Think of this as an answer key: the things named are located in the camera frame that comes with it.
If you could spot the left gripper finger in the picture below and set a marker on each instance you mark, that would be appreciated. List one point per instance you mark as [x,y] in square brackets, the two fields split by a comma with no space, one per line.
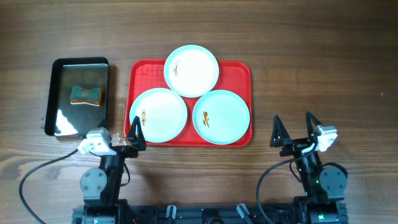
[135,135]
[104,123]

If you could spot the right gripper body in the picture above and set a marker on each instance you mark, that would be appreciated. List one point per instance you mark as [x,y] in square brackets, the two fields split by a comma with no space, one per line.
[296,147]

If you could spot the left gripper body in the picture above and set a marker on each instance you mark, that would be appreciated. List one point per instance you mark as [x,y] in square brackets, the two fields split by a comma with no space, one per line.
[121,149]

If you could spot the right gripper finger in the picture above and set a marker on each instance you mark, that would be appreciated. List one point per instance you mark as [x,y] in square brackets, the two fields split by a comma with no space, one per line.
[311,122]
[279,136]

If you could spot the white plate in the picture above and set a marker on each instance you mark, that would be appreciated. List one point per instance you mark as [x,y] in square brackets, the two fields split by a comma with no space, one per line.
[162,113]
[191,71]
[221,117]

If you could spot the green orange sponge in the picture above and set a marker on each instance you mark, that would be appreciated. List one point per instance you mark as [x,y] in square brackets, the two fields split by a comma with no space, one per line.
[81,95]

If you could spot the white plate top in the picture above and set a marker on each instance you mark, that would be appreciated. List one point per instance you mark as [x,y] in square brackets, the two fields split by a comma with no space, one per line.
[191,71]

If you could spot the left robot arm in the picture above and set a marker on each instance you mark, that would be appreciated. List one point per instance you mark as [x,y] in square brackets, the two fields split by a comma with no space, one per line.
[101,185]

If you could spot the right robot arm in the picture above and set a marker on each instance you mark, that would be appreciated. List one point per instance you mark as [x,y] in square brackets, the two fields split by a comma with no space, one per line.
[324,184]

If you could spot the black water tray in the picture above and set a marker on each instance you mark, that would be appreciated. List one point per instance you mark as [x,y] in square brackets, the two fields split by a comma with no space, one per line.
[66,119]

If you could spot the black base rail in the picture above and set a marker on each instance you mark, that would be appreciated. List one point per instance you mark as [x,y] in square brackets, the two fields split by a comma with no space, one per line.
[277,213]

